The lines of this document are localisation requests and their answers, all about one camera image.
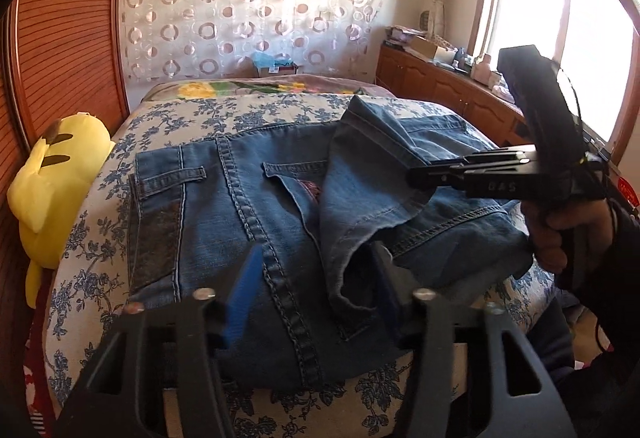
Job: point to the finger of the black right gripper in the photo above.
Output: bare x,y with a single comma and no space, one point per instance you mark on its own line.
431,177
495,157

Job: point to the yellow Pikachu plush toy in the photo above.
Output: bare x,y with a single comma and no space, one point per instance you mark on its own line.
49,189

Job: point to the wooden low cabinet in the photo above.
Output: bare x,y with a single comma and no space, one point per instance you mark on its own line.
408,76

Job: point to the colourful floral grey blanket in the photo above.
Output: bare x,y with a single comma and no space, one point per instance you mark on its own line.
293,84

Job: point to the white bottle on cabinet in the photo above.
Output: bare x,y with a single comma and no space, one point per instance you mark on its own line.
481,71

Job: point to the wooden framed window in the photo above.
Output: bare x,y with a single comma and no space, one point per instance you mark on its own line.
592,37

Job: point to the blue denim jeans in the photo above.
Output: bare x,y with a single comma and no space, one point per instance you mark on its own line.
314,196

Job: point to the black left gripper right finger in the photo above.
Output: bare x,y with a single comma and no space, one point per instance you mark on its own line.
419,320

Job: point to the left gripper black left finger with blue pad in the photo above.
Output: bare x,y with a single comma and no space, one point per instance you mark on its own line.
210,321

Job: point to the person's right hand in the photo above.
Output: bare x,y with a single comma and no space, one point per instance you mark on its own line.
576,234

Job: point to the blue floral white quilt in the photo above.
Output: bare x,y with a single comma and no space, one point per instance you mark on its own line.
93,278

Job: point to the cardboard box on cabinet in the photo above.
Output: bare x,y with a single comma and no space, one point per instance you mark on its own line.
435,50

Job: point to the cardboard box with blue bag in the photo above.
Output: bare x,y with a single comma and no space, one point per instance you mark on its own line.
268,65

